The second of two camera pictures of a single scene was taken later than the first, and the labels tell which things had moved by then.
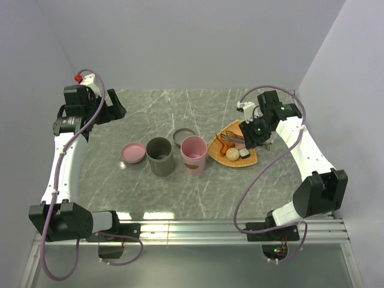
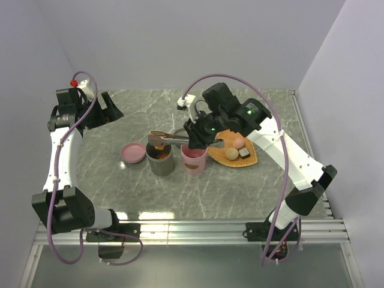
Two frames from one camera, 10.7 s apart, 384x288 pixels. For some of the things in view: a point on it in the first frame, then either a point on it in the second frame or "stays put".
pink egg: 239,146 stays put
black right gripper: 252,140 → 198,140
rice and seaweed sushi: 244,153 stays put
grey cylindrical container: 159,152 stays put
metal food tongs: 232,137 → 159,138
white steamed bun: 232,154 stays put
